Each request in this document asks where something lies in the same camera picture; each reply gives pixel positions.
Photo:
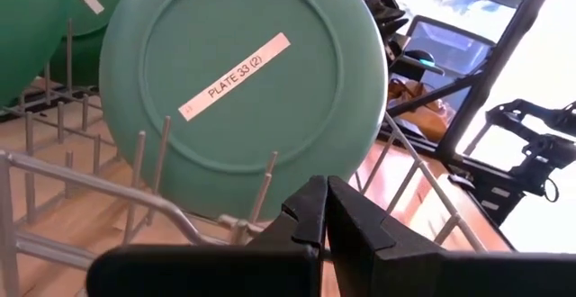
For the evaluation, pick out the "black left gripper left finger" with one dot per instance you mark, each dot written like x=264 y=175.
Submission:
x=202 y=272

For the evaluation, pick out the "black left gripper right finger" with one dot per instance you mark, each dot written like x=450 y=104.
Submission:
x=405 y=270

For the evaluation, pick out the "teal plate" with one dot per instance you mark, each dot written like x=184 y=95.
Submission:
x=243 y=121

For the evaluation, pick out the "dark green plate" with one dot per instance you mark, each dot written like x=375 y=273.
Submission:
x=27 y=27
x=85 y=31

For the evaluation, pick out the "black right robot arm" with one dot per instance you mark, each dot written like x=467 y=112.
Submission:
x=540 y=153

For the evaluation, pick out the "tan brown bag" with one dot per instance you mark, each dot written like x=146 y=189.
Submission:
x=423 y=112

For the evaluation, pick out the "black device teal light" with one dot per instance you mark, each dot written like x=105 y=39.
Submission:
x=416 y=63

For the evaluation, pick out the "black framed monitor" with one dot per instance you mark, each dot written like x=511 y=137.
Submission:
x=450 y=47

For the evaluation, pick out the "black equipment stand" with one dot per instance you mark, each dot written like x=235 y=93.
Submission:
x=382 y=9

